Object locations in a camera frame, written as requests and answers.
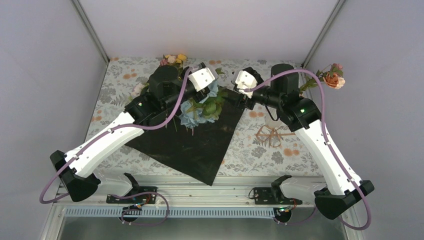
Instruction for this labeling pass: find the blue rose stem bunch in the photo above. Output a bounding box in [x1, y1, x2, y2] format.
[178, 81, 228, 135]

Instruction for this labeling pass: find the colourful artificial flower bouquet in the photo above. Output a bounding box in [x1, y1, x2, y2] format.
[129, 53, 190, 133]

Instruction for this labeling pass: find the tan raffia ribbon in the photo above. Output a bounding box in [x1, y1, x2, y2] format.
[254, 125, 295, 148]

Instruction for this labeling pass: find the black wrapping paper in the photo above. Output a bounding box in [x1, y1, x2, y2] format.
[126, 89, 243, 186]

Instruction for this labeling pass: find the pink orange rose stem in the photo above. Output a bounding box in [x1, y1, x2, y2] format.
[299, 63, 346, 94]

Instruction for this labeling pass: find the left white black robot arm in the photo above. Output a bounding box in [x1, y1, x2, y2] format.
[50, 63, 218, 203]

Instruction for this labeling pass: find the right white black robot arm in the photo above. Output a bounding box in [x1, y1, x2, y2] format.
[233, 63, 375, 220]

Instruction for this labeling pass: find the floral patterned table mat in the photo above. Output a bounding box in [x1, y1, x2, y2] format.
[87, 57, 322, 177]

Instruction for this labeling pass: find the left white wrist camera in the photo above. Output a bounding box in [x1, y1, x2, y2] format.
[188, 67, 218, 92]

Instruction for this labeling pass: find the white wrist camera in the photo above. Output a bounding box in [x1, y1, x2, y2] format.
[233, 67, 264, 99]
[188, 67, 218, 92]

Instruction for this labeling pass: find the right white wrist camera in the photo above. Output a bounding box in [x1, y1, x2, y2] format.
[233, 67, 264, 99]

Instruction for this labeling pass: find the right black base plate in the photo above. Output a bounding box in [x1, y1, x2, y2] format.
[249, 187, 303, 205]

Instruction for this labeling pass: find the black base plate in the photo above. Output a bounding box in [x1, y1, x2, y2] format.
[106, 186, 158, 205]
[249, 187, 303, 205]

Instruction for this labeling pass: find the aluminium rail frame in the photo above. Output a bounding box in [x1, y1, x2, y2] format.
[39, 62, 353, 240]

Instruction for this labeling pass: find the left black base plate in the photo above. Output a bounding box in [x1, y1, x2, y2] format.
[106, 186, 158, 205]

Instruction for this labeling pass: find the right vertical aluminium post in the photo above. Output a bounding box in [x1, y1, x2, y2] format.
[301, 0, 347, 68]

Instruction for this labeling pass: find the vertical aluminium post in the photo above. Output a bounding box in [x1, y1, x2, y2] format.
[301, 0, 347, 68]
[71, 0, 110, 65]

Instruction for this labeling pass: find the left vertical aluminium post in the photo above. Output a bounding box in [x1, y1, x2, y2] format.
[71, 0, 110, 65]

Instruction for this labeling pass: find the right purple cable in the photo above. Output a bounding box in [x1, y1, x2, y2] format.
[245, 68, 373, 231]

